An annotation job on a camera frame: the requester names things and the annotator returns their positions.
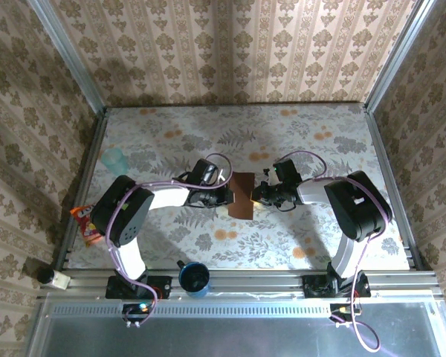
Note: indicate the brown square paper sheet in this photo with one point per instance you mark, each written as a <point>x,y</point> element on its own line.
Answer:
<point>243,201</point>

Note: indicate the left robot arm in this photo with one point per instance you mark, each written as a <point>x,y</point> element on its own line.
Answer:
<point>122,212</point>

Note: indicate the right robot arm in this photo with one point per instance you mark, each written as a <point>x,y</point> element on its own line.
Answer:
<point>357,204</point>

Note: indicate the floral tablecloth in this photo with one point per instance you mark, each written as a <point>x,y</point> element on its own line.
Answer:
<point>208,126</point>

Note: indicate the dark blue mug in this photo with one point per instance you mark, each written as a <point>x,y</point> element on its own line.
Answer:
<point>195,279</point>

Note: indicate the teal plastic cup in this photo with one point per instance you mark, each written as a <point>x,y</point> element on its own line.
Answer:
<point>113,161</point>

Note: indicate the orange red snack packet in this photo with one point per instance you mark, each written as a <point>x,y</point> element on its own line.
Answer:
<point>83,227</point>

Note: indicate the small black controller board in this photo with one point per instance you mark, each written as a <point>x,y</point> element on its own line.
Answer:
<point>343,310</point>
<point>137,310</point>

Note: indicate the grey metal panel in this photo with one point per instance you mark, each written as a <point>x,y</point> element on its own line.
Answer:
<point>245,334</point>

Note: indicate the white and black cylinder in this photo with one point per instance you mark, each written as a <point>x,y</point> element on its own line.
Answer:
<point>57,280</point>

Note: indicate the long aluminium frame rail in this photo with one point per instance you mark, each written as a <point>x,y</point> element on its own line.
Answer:
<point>264,279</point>

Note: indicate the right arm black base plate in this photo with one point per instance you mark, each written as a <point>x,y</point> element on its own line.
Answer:
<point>316,286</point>

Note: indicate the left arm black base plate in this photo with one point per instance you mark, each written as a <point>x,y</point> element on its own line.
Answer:
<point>163,286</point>

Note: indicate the aluminium side rail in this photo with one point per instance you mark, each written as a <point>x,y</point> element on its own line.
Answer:
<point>83,186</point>
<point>381,148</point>

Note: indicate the aluminium corner post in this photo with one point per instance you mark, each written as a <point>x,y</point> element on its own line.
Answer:
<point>397,56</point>
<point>67,56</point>

